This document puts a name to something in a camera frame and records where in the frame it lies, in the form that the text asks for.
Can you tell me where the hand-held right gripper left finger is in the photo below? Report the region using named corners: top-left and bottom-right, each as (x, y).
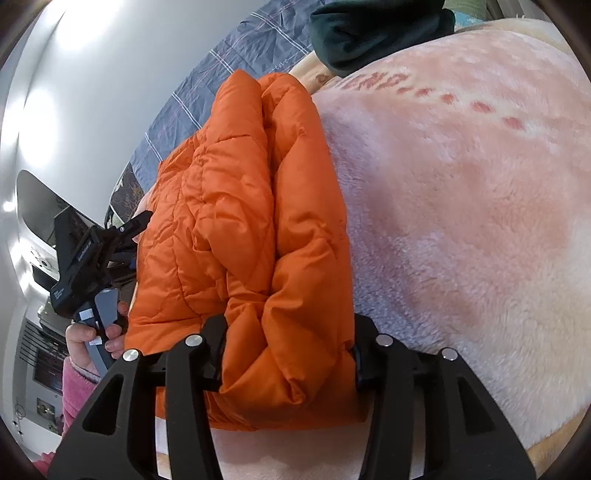
top-left (47, 315), bottom-right (229, 480)

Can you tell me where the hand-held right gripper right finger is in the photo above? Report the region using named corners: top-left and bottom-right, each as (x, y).
top-left (352, 315), bottom-right (537, 480)

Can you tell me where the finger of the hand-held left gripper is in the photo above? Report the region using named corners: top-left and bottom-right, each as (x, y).
top-left (102, 210), bottom-right (154, 247)

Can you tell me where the orange puffer jacket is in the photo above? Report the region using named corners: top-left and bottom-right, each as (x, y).
top-left (124, 69), bottom-right (370, 432)

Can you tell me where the person's left forearm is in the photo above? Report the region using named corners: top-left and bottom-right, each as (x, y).
top-left (34, 357), bottom-right (102, 478)

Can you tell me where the person's left hand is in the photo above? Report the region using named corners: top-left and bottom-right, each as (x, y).
top-left (65, 299), bottom-right (131, 372)

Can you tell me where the dark printed pillow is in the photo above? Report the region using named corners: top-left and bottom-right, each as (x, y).
top-left (105, 161), bottom-right (146, 227)

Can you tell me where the dark slatted appliance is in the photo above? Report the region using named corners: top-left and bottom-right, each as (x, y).
top-left (16, 316), bottom-right (72, 398)

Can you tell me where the blue-grey striped bed sheet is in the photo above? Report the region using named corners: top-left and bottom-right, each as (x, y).
top-left (129, 0), bottom-right (324, 185)

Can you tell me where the printed pink fleece blanket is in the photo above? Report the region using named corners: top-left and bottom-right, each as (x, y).
top-left (152, 18), bottom-right (591, 480)

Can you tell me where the dark green garment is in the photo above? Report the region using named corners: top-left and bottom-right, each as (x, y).
top-left (309, 0), bottom-right (458, 77)

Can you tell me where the light green cloth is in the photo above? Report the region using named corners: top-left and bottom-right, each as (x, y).
top-left (441, 0), bottom-right (488, 24)

